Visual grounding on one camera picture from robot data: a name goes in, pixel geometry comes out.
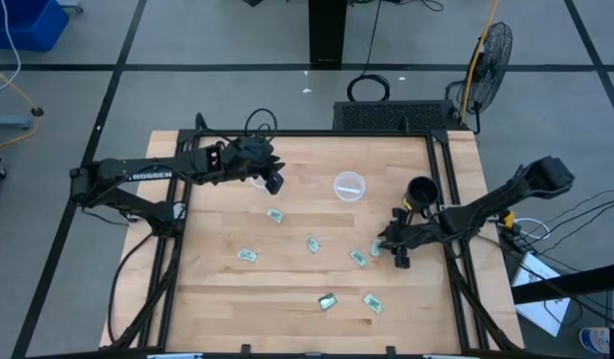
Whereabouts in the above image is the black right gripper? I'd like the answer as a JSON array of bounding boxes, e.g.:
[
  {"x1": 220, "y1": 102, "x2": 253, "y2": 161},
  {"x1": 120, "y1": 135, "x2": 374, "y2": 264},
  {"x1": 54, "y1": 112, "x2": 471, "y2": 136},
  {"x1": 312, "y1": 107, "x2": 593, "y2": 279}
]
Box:
[{"x1": 377, "y1": 207, "x2": 444, "y2": 271}]

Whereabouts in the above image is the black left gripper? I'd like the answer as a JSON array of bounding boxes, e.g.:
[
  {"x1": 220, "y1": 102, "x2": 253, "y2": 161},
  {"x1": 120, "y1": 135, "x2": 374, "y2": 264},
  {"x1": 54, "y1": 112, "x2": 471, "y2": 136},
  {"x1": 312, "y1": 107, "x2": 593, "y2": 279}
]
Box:
[{"x1": 224, "y1": 136, "x2": 287, "y2": 196}]

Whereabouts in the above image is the blue plastic bin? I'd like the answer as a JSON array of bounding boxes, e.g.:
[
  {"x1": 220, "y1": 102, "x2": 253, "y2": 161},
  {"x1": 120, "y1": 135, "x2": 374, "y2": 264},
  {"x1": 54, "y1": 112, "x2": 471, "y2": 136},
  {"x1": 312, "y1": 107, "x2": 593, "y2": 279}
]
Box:
[{"x1": 0, "y1": 0, "x2": 70, "y2": 52}]

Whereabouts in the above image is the black enamel mug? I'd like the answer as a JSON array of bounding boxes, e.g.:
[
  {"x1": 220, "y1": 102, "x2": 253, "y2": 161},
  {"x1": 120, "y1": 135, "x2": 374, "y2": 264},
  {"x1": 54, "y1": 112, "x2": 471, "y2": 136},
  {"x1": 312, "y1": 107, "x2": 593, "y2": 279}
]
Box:
[{"x1": 405, "y1": 175, "x2": 442, "y2": 213}]

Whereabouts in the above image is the clear round plastic container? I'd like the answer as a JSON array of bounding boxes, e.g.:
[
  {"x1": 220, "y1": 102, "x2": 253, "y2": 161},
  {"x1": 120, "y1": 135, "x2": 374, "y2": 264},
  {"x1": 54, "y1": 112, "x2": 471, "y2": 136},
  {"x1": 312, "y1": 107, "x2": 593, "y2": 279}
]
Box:
[{"x1": 332, "y1": 171, "x2": 368, "y2": 203}]

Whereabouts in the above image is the black perforated computer case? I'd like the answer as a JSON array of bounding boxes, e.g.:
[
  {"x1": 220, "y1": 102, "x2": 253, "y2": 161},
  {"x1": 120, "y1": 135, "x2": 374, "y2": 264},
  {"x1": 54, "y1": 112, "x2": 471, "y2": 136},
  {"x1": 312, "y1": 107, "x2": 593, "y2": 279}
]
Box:
[{"x1": 332, "y1": 99, "x2": 462, "y2": 134}]

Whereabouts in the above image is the white booklet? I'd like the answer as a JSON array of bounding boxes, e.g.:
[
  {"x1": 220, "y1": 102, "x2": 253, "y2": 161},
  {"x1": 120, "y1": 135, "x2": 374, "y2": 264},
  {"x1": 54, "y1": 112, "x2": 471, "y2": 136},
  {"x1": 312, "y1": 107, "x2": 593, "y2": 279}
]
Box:
[{"x1": 510, "y1": 251, "x2": 572, "y2": 338}]

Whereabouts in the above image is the black metal beam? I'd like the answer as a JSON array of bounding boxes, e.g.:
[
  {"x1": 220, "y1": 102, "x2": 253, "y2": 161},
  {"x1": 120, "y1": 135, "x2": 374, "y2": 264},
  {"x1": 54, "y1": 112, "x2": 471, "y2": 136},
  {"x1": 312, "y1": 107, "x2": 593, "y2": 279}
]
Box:
[{"x1": 510, "y1": 261, "x2": 614, "y2": 305}]

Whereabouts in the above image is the black floor fan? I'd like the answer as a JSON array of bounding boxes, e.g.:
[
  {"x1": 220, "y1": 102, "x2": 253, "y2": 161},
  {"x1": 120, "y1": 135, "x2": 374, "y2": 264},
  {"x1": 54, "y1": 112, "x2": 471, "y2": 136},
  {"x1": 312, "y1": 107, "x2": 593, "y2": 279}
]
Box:
[{"x1": 446, "y1": 21, "x2": 514, "y2": 134}]

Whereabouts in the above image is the blue white cup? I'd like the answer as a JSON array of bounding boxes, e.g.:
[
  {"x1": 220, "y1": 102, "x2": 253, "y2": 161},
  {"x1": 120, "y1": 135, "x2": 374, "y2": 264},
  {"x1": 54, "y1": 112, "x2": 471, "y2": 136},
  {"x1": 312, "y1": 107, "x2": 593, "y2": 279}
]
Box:
[{"x1": 579, "y1": 326, "x2": 612, "y2": 356}]

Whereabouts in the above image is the grey stand foot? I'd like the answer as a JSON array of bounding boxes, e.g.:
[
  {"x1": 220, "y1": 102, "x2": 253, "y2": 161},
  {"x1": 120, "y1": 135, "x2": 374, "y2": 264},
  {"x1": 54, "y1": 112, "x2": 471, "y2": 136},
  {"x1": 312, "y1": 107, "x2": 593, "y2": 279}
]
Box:
[{"x1": 0, "y1": 114, "x2": 32, "y2": 131}]

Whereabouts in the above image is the black aluminium table frame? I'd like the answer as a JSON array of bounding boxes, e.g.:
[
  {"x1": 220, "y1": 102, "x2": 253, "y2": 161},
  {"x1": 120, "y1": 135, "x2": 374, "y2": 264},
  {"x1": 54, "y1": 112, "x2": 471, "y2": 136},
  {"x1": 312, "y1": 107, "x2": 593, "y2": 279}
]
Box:
[{"x1": 100, "y1": 128, "x2": 525, "y2": 359}]

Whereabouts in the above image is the black looped cable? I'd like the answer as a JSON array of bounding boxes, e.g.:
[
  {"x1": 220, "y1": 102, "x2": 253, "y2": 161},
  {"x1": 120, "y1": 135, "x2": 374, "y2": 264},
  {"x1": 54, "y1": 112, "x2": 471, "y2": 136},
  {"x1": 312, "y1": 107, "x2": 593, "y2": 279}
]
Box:
[{"x1": 243, "y1": 108, "x2": 279, "y2": 144}]

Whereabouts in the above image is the coiled black floor cable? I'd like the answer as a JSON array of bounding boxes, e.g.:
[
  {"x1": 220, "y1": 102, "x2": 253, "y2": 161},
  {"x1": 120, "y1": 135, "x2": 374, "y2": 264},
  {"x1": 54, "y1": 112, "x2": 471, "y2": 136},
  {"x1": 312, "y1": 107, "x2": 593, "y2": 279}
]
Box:
[{"x1": 346, "y1": 0, "x2": 391, "y2": 104}]

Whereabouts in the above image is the white coiled cable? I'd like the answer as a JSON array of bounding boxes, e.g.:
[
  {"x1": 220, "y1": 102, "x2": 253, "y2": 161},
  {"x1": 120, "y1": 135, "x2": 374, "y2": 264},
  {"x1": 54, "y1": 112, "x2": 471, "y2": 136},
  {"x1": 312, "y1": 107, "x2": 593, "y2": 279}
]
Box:
[{"x1": 514, "y1": 216, "x2": 551, "y2": 241}]

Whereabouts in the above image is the black upright post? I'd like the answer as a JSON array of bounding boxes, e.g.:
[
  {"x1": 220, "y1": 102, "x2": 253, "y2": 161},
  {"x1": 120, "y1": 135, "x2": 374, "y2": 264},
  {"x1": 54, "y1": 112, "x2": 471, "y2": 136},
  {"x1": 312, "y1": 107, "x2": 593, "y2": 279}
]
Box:
[{"x1": 308, "y1": 0, "x2": 349, "y2": 67}]

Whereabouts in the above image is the black cable bundle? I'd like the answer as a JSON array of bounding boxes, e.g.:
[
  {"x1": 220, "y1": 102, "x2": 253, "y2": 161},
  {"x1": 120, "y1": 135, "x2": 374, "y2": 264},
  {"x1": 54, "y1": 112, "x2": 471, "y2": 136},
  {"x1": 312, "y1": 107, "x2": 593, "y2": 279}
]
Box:
[{"x1": 500, "y1": 182, "x2": 614, "y2": 320}]

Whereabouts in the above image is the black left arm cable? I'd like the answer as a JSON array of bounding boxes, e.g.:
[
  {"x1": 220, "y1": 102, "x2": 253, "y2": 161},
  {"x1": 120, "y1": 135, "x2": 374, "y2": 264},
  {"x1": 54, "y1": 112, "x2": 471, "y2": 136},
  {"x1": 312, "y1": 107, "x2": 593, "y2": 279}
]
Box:
[{"x1": 106, "y1": 231, "x2": 156, "y2": 345}]

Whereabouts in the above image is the yellow hanging cable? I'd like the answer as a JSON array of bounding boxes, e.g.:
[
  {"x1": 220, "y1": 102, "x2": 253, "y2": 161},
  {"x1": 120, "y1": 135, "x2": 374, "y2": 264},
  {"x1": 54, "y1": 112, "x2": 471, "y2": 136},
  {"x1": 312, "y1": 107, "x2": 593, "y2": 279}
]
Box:
[{"x1": 459, "y1": 0, "x2": 500, "y2": 121}]

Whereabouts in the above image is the yellow floor cable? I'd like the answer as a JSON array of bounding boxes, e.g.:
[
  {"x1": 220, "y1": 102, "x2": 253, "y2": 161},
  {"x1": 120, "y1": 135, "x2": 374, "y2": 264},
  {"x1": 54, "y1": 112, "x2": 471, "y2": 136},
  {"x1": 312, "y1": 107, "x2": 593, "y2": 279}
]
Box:
[{"x1": 0, "y1": 62, "x2": 43, "y2": 154}]

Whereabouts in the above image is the white floor cable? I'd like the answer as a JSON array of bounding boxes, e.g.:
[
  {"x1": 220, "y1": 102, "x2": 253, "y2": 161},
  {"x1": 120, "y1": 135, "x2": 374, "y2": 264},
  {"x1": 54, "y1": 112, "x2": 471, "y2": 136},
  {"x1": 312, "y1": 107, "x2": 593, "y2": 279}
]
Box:
[{"x1": 0, "y1": 0, "x2": 22, "y2": 99}]

